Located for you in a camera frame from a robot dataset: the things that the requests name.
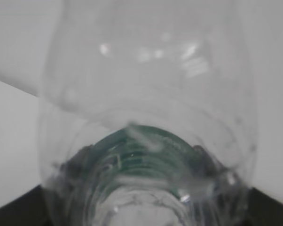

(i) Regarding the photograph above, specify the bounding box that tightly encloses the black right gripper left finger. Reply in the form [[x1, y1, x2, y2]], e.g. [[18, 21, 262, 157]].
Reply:
[[0, 186, 53, 226]]

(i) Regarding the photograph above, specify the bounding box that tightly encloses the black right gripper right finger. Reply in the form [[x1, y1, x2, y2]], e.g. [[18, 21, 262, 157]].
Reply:
[[244, 188, 283, 226]]

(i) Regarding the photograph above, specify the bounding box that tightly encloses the clear plastic water bottle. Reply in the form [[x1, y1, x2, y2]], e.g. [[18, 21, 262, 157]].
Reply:
[[38, 0, 257, 226]]

